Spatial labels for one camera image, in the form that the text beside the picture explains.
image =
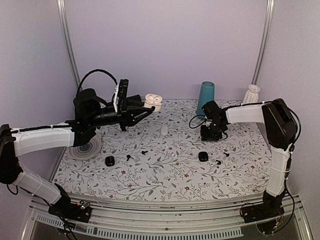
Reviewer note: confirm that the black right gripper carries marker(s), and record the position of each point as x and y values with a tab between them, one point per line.
205	136

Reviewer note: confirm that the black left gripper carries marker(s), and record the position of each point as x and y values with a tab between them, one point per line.
126	111

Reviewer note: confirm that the white earbud charging case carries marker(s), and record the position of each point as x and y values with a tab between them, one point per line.
153	100

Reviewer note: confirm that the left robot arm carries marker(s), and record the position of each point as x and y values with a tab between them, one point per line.
17	142

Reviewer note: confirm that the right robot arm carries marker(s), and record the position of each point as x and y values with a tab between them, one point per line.
279	129

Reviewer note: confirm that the black earbud case right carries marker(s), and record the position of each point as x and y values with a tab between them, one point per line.
203	156

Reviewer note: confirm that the black earbud case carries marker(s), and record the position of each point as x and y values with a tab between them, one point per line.
109	161
203	156

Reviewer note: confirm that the white oval earbud case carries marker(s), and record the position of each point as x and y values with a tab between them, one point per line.
164	130

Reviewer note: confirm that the black earbud case left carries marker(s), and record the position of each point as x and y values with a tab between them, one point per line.
109	161

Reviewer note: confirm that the teal plastic cup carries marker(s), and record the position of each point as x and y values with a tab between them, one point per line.
207	94

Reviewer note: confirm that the white ribbed vase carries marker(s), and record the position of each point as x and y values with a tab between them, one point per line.
252	94

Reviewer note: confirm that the floral patterned table mat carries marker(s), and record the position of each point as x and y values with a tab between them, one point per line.
170	170

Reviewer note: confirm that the white ribbed plate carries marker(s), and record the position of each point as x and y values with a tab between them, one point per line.
87	151

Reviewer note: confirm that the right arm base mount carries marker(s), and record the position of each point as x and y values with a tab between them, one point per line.
256	212

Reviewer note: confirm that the aluminium front rail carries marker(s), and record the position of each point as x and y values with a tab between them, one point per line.
218	219

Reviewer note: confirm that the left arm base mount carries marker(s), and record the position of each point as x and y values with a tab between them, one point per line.
70	211

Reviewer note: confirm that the aluminium frame post left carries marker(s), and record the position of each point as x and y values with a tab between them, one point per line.
62	14

